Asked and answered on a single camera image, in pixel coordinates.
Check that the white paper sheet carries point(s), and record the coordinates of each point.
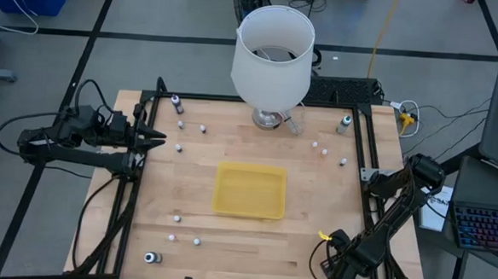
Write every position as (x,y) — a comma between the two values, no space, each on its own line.
(433,213)

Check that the yellow plug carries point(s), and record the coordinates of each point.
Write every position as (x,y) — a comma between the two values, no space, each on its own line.
(407,120)

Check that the silver glass lamp base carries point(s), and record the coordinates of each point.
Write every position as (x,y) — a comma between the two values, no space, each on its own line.
(266,119)

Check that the black aluminium table frame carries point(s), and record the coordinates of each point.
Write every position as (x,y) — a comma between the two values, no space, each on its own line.
(360,137)

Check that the silver metal bracket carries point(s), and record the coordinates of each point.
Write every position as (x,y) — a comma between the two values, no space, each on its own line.
(367,174)

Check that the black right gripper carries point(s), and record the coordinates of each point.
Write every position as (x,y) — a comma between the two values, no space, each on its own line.
(347,264)

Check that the small dark-label food coloring bottle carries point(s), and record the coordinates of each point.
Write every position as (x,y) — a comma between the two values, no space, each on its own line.
(203,129)
(180,124)

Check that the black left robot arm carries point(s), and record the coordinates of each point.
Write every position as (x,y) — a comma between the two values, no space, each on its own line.
(81,156)

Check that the small black-label food coloring bottle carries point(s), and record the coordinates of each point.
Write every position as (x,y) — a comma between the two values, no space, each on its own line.
(343,162)

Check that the large purple food coloring bottle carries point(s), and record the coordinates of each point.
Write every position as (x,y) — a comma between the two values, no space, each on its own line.
(177,103)

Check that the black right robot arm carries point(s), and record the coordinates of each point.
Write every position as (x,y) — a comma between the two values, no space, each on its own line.
(399,207)

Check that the small orange food coloring bottle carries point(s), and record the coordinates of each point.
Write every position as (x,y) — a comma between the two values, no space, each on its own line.
(324,152)

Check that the white lampshade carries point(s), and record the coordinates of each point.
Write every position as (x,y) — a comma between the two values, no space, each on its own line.
(271,81)

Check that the black perforated panel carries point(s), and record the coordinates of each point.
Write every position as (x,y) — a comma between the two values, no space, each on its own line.
(341,91)

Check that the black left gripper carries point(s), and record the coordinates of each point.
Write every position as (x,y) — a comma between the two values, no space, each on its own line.
(135,127)

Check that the large green food coloring bottle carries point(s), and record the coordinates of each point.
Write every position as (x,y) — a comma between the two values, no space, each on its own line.
(343,124)

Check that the large black food coloring bottle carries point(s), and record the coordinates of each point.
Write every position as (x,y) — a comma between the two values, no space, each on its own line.
(152,257)

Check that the small purple food coloring bottle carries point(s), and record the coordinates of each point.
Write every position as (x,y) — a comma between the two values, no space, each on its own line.
(178,148)

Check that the black desk leg with caster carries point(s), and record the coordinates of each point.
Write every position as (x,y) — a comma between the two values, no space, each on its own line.
(459,270)

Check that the small yellow food coloring bottle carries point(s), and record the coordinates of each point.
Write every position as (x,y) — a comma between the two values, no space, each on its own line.
(315,144)

